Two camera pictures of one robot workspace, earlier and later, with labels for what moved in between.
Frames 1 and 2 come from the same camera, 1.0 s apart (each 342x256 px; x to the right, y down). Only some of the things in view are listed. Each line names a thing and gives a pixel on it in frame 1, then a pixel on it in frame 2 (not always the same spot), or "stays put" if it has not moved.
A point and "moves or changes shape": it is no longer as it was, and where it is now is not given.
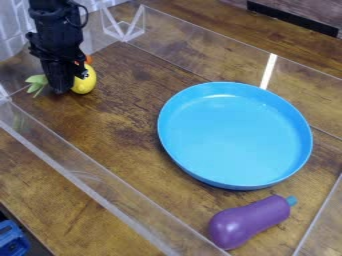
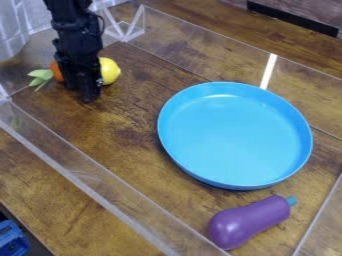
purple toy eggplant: (233, 224) stays put
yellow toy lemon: (82, 86) moves or changes shape
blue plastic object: (14, 243) stays put
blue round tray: (236, 135) stays put
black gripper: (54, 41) → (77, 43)
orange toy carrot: (40, 81) moves or changes shape
